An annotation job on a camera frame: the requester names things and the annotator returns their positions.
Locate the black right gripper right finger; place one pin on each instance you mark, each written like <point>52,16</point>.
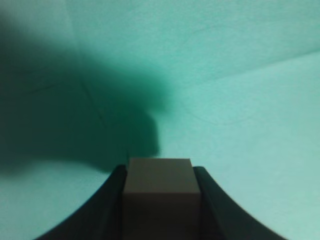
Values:
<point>221,218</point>

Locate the green cloth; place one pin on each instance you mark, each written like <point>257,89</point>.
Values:
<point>233,85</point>

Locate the pink cube placed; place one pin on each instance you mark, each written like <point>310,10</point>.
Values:
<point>161,200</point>

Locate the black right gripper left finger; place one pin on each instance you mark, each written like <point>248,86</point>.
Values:
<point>99,218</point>

